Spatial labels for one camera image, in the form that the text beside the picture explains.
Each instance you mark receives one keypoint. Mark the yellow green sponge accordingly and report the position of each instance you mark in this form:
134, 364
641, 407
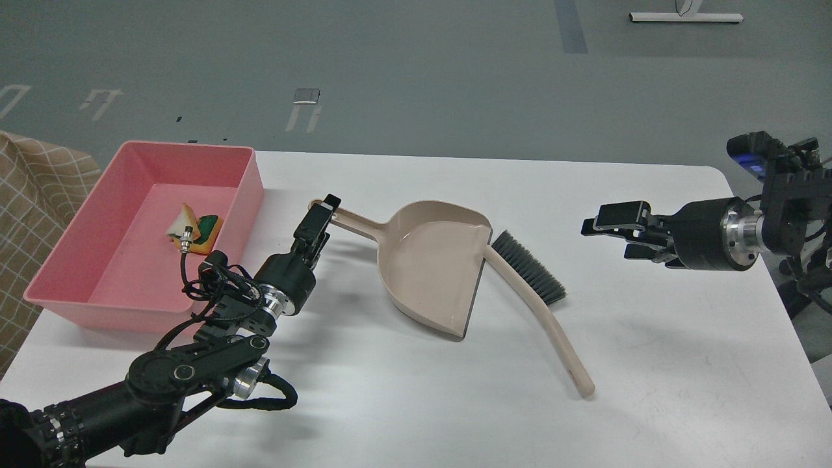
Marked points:
209, 227

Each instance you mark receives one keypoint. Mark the triangular bread slice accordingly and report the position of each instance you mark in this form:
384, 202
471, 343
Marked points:
185, 219

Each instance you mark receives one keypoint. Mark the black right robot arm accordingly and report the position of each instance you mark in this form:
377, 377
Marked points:
789, 217

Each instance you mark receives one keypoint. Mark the pink plastic bin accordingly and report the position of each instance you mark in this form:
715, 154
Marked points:
115, 267

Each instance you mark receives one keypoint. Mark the white stand base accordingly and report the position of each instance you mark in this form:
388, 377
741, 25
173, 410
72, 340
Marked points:
686, 12

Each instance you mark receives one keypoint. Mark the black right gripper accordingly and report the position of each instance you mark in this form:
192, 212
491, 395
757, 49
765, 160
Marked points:
720, 234

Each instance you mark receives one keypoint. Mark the beige hand brush black bristles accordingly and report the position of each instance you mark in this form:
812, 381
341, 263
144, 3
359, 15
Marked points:
539, 289

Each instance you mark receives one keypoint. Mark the beige checkered cloth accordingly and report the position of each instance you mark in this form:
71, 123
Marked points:
42, 188

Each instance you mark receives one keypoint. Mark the beige plastic dustpan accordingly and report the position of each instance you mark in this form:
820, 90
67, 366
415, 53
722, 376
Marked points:
429, 255

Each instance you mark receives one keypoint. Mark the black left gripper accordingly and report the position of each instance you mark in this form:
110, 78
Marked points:
292, 274

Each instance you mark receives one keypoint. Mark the silver floor plate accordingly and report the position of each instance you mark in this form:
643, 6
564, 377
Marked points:
307, 96

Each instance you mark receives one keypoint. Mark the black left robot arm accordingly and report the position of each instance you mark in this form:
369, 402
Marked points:
216, 358

